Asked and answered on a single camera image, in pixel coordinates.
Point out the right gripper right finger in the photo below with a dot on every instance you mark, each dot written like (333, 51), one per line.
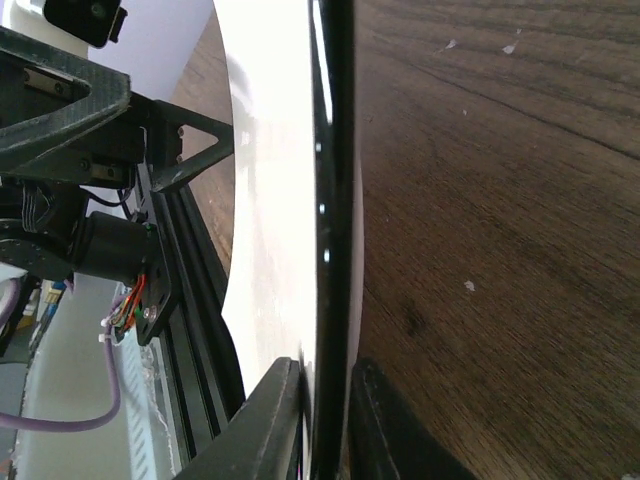
(386, 439)

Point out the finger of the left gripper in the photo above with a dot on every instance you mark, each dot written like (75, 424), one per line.
(31, 140)
(179, 144)

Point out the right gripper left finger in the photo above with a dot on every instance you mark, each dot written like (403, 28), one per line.
(263, 439)

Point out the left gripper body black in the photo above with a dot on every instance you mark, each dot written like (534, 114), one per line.
(106, 157)

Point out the cream rectangular plate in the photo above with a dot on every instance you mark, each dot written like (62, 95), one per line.
(296, 273)

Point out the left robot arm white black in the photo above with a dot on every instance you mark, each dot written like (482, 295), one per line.
(54, 229)

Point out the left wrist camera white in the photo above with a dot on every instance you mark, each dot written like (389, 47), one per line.
(95, 22)

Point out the black aluminium frame rail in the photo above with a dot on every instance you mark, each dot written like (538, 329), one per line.
(187, 283)

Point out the light blue slotted cable duct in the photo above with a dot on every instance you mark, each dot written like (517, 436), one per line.
(152, 439)

